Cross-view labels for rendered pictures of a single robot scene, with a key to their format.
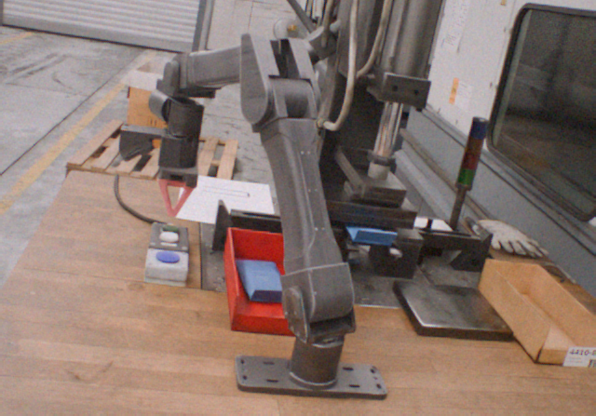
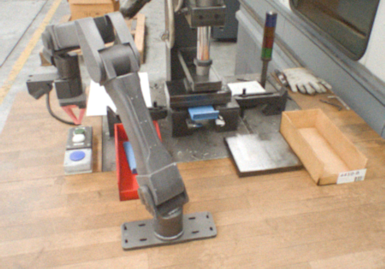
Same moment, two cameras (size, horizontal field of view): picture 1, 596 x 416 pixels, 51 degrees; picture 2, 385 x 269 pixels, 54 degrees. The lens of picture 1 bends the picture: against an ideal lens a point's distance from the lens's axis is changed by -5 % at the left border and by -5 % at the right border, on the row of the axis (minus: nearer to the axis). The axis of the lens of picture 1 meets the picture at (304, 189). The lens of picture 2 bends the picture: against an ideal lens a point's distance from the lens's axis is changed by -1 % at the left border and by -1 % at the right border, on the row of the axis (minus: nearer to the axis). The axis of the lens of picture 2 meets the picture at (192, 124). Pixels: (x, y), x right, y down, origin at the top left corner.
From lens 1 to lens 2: 26 cm
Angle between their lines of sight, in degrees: 15
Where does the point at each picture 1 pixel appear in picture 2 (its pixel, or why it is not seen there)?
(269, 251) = not seen: hidden behind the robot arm
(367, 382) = (204, 227)
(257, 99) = (94, 67)
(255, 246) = not seen: hidden behind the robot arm
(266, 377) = (139, 238)
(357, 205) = (191, 95)
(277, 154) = (117, 101)
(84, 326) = (25, 222)
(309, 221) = (145, 143)
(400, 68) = (202, 2)
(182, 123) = (64, 70)
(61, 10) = not seen: outside the picture
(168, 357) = (79, 234)
